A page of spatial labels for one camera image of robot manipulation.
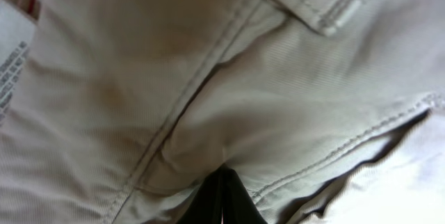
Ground beige shorts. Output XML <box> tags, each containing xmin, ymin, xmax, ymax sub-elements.
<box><xmin>1</xmin><ymin>0</ymin><xmax>444</xmax><ymax>223</ymax></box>

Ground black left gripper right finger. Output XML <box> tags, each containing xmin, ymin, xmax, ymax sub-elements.
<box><xmin>222</xmin><ymin>168</ymin><xmax>267</xmax><ymax>224</ymax></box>

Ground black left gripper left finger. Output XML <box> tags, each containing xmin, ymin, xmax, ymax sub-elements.
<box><xmin>177</xmin><ymin>169</ymin><xmax>223</xmax><ymax>224</ymax></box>

